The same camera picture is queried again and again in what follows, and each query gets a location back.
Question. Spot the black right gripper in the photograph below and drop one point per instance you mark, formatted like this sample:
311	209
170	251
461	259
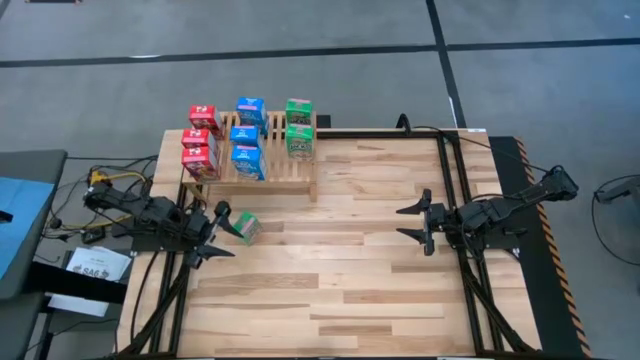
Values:
436	220

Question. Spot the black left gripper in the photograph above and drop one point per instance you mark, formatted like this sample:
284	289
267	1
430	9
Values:
205	235

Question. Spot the green Apple Jacks cereal box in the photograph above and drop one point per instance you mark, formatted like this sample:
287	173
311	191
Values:
299	111
300	141
248	227

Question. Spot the blue Rice Krispies cereal box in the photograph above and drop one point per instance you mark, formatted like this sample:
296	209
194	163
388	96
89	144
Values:
245	135
251	110
247	162

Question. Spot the red Froot Loops cereal box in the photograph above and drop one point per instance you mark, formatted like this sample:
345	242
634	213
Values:
199	162
196	137
202	117

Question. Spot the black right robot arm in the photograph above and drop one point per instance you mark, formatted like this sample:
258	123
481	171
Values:
520	205

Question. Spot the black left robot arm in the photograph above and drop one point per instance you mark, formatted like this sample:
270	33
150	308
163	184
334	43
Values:
145	212

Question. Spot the slatted wooden shelf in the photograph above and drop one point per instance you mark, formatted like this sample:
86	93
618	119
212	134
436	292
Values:
285	175

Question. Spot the white printed paper sheet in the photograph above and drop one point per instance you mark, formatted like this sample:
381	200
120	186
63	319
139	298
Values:
97	260

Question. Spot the black power adapter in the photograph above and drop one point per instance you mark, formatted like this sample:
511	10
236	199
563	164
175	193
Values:
93	235

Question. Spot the dark grey desk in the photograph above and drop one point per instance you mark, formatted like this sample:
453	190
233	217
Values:
17	325
35	165

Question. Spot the blue flat pad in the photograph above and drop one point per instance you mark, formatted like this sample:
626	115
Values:
20	225

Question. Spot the black stand foot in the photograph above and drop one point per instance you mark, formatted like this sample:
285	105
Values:
620	191

